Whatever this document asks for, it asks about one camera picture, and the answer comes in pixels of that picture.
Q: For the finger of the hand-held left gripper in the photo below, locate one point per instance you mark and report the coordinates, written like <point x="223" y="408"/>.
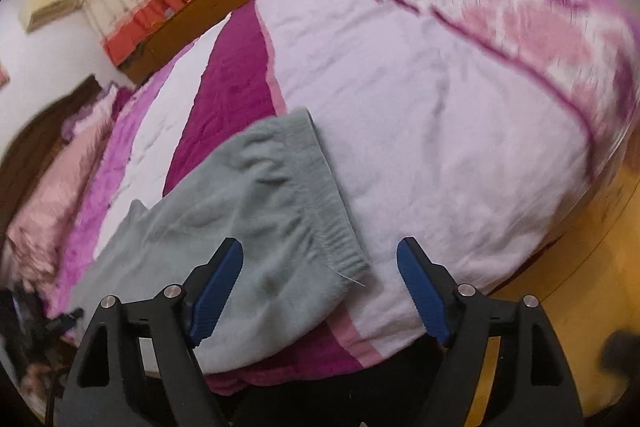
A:
<point x="65" y="320"/>

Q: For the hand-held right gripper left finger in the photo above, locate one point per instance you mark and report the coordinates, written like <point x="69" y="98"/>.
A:
<point x="215" y="294"/>

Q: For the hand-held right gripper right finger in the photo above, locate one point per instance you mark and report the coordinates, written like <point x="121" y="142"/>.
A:
<point x="425" y="294"/>

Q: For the grey pants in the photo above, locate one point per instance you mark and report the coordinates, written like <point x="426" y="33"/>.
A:
<point x="240" y="227"/>

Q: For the pink ruffled quilt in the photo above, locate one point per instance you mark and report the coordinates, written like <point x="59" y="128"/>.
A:
<point x="55" y="207"/>

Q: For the dark wooden headboard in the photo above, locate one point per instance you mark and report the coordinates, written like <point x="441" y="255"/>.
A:
<point x="25" y="147"/>

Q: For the purple pink striped blanket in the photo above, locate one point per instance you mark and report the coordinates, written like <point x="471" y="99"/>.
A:
<point x="425" y="117"/>

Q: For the purple crumpled cloth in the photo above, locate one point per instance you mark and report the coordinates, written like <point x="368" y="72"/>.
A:
<point x="92" y="112"/>

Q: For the beige air conditioner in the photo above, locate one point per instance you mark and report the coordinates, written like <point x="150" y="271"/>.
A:
<point x="50" y="7"/>

